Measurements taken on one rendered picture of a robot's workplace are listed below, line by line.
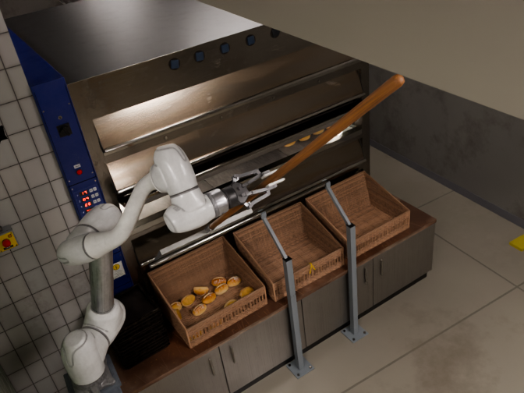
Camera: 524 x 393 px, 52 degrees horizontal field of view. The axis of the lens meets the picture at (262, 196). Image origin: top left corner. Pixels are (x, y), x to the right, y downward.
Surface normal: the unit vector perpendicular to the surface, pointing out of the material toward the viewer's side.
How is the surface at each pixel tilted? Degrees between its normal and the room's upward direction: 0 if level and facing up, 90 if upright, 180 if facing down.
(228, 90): 70
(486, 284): 0
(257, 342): 90
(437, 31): 90
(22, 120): 90
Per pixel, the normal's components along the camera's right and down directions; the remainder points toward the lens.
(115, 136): 0.47, 0.10
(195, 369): 0.55, 0.40
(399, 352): -0.12, -0.83
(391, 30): -0.86, 0.36
